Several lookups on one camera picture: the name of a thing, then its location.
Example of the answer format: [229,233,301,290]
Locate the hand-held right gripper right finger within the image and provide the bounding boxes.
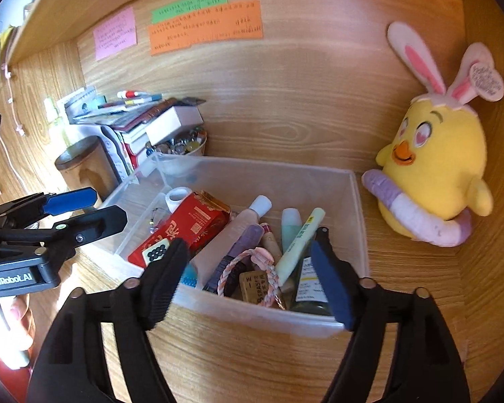
[310,240,471,403]

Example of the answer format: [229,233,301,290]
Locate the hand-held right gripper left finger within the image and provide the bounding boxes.
[26,238,190,403]

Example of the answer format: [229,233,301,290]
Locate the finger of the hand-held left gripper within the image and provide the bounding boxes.
[0,187,98,227]
[0,205,128,257]

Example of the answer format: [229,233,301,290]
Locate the dark green spray bottle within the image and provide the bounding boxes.
[292,227,334,316]

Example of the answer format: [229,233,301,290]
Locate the white mahjong tile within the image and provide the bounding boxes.
[140,239,171,267]

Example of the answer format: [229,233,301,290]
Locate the pale green tube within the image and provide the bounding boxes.
[274,207,327,281]

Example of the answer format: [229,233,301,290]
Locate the pink braided hair tie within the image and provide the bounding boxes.
[217,248,280,307]

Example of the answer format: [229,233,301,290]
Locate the red packet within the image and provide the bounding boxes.
[127,191,232,269]

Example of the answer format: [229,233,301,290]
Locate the teal tube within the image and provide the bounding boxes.
[281,208,303,253]

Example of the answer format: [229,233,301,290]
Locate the beige concealer tube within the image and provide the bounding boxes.
[258,222,284,261]

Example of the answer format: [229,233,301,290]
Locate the tan label tag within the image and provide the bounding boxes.
[239,271,286,309]

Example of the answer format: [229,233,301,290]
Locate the white tape roll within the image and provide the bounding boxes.
[165,187,193,213]

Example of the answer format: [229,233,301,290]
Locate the purple black spray bottle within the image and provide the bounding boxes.
[202,223,264,295]

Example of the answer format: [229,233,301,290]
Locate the pink tube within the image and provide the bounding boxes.
[193,195,273,278]

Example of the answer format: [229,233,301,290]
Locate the clear plastic storage box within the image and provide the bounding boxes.
[93,153,370,340]

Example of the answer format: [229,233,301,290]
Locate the person's left hand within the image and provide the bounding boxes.
[0,294,36,345]

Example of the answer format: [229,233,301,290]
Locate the brown mug with lid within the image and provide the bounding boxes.
[54,136,110,202]

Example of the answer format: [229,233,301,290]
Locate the stack of books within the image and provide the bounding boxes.
[73,98,206,177]

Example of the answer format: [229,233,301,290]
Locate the pale green bottle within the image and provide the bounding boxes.
[43,98,68,143]

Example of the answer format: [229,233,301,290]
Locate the grey notebook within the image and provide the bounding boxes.
[63,87,98,122]

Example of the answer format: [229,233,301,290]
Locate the bowl of metal clips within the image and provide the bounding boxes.
[145,128,208,156]

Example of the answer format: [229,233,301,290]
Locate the white box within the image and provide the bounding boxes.
[145,106,205,145]

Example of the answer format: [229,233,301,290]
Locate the red white marker pen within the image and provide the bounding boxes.
[117,89,162,100]

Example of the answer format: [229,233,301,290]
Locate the pink sticky note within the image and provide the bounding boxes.
[93,7,138,61]

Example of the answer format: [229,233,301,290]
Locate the yellow chick plush toy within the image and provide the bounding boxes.
[362,21,504,248]

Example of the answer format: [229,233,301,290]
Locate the orange sticky note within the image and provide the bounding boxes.
[148,0,264,56]

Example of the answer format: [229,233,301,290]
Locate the green sticky note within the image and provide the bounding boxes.
[151,0,228,24]

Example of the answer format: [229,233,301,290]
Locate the white cable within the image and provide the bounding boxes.
[2,63,28,137]

